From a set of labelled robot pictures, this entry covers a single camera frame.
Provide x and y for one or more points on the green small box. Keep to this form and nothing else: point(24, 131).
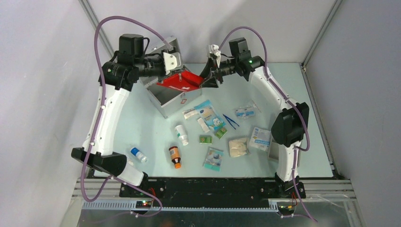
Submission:
point(220, 132)

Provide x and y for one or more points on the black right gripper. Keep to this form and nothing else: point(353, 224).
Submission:
point(211, 64)

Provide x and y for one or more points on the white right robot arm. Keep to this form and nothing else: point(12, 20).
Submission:
point(254, 70)

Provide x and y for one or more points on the green flat sachet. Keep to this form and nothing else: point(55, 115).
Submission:
point(205, 139)

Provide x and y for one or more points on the white wrapped bandage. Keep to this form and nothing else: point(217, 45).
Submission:
point(189, 113)

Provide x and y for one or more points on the beige gloves bag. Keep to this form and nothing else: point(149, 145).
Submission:
point(238, 147)

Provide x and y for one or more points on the blue cap clear bottle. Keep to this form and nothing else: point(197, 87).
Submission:
point(138, 154)

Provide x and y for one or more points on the silver metal case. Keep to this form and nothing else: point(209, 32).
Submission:
point(167, 100)

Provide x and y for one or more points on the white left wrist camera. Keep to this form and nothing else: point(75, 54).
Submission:
point(172, 61)

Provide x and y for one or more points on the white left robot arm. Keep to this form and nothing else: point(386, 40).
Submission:
point(117, 77)

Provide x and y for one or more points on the blue plastic tweezers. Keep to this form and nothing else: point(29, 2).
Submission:
point(231, 122)

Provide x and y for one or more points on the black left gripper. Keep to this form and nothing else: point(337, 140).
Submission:
point(161, 56)

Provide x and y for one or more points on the white bandage roll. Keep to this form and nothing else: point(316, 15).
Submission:
point(203, 125)

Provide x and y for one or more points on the clear bandage packet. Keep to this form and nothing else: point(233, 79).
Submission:
point(248, 110)

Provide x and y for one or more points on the white blue gauze packet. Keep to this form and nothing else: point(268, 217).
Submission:
point(260, 139)

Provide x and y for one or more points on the grey divided tray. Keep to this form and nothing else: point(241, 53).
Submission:
point(273, 150)

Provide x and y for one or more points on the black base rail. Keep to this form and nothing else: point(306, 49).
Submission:
point(216, 193)

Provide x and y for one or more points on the brown syrup bottle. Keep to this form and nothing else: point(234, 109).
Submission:
point(175, 157)

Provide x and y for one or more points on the teal mask packet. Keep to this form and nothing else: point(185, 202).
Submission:
point(213, 159)

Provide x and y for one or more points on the red first aid pouch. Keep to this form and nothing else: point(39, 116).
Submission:
point(185, 81)

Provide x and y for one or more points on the blue cotton ball bag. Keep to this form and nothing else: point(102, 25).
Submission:
point(210, 116)

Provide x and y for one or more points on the white medicine bottle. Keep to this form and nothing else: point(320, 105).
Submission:
point(182, 134)

